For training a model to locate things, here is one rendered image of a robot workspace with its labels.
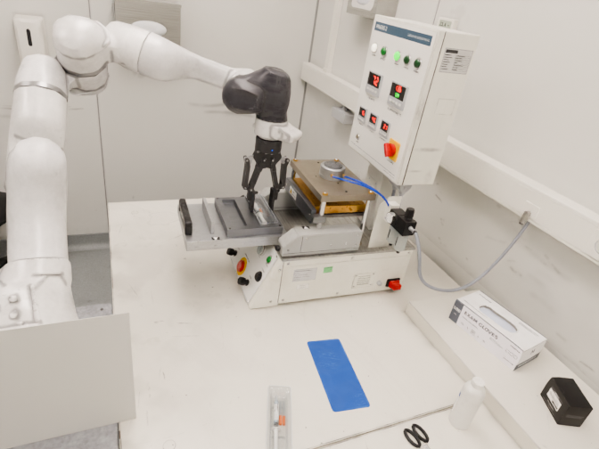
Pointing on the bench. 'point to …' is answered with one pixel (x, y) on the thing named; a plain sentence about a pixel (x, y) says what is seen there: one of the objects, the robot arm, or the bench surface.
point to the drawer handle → (185, 216)
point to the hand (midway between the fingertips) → (261, 200)
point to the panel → (254, 263)
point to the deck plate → (289, 219)
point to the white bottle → (467, 404)
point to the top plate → (332, 181)
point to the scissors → (416, 436)
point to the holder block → (242, 218)
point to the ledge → (507, 380)
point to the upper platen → (332, 203)
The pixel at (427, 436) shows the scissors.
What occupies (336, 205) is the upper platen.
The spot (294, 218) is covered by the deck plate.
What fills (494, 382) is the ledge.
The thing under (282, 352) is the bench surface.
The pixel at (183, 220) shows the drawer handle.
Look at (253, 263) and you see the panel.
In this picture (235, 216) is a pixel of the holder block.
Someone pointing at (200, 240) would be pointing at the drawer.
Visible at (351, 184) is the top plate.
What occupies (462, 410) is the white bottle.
